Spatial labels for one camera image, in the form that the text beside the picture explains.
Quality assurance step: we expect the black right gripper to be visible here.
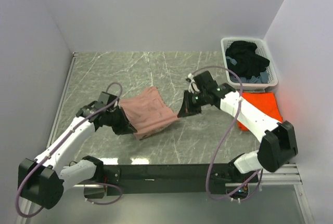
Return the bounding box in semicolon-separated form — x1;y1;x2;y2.
178;89;208;118

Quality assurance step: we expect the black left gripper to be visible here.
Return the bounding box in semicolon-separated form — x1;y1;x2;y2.
106;107;137;135

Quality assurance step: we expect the pink printed t-shirt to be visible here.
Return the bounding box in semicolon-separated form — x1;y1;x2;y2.
120;86;178;140

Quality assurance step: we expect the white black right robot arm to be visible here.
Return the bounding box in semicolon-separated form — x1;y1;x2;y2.
177;71;298;182

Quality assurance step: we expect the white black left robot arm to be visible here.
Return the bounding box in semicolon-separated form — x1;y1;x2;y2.
16;91;136;209

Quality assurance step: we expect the black t-shirt in basket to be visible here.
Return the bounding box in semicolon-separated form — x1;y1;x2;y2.
225;41;270;79

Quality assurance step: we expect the white plastic laundry basket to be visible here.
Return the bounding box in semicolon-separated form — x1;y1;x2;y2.
221;37;278;91

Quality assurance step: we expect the blue garment in basket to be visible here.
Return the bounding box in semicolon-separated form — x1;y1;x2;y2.
226;56;268;84

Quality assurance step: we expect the folded orange t-shirt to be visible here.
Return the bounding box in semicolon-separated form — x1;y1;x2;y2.
242;92;283;122

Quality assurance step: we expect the black robot mounting base bar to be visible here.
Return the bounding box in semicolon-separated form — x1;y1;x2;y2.
80;163;259;196

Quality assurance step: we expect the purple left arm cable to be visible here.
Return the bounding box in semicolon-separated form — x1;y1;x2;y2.
15;82;123;218

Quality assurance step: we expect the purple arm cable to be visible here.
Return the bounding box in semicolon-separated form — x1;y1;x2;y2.
186;65;263;203
15;82;123;218

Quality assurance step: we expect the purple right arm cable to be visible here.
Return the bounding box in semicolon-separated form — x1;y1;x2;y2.
186;65;263;203

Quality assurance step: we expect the aluminium frame rail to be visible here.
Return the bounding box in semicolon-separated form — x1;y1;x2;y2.
27;164;304;188

